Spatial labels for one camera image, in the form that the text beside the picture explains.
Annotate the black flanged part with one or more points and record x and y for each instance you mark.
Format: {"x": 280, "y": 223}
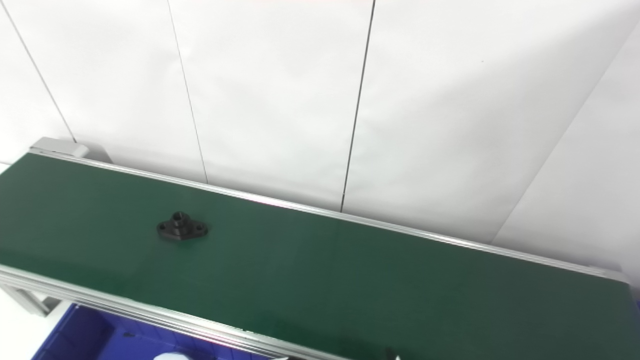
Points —
{"x": 182, "y": 230}

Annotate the green conveyor belt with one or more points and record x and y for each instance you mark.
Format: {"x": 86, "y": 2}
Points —
{"x": 150, "y": 315}
{"x": 350, "y": 280}

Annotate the white cylindrical plastic part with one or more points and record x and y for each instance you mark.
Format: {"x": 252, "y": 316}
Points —
{"x": 175, "y": 356}

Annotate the blue plastic bin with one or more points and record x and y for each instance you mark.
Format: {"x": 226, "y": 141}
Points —
{"x": 85, "y": 340}

